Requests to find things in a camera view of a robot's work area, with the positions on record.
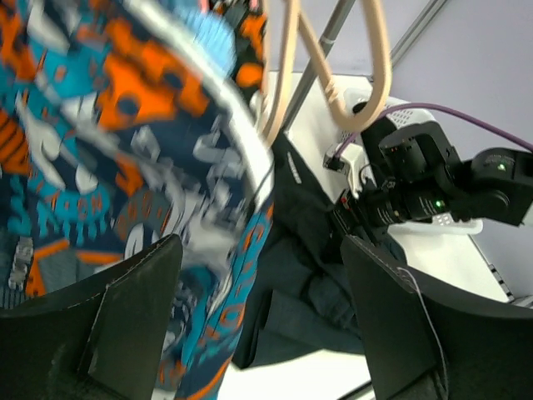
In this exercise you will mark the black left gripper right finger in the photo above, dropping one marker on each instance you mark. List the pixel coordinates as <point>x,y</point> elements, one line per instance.
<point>425,339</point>

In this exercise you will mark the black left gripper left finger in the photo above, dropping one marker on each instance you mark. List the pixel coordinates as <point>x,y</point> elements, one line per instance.
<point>100,338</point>

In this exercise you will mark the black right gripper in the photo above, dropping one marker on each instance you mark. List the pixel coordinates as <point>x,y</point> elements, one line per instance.
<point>370,212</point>

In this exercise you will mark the beige hanger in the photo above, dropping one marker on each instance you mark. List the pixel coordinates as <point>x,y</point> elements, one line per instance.
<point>344,36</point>
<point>272,113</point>

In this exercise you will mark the dark navy shorts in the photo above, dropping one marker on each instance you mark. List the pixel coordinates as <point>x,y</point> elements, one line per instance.
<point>301,301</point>

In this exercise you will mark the orange black camouflage shorts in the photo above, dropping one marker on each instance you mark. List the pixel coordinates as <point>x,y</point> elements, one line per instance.
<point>248,22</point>

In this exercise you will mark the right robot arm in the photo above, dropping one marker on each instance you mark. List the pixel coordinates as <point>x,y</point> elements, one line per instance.
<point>495,184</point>

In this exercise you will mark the skull print colourful shorts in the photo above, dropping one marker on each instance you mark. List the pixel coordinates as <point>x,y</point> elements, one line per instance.
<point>120,126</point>

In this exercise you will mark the white plastic basket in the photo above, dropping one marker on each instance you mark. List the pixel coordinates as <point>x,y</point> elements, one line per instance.
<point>418,167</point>

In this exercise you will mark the white clothes rack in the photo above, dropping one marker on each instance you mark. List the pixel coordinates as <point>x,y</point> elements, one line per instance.
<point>318,49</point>

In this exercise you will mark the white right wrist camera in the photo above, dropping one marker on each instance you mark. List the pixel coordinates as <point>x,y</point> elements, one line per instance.
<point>349,162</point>

